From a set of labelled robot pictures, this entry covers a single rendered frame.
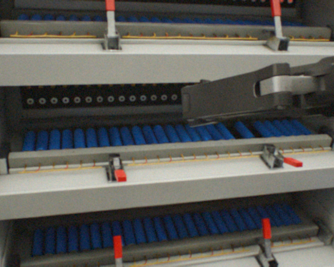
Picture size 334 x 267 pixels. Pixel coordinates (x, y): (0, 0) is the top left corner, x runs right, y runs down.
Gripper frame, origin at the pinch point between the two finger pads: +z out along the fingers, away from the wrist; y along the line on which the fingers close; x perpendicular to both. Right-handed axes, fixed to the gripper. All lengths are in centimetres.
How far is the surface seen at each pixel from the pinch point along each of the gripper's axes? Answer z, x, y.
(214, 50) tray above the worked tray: 18.3, 11.0, 3.3
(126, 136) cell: 29.3, -1.4, -9.5
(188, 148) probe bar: 24.3, -4.0, 0.0
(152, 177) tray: 21.8, -8.1, -6.8
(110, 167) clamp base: 20.8, -6.1, -13.2
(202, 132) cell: 29.6, -1.3, 4.5
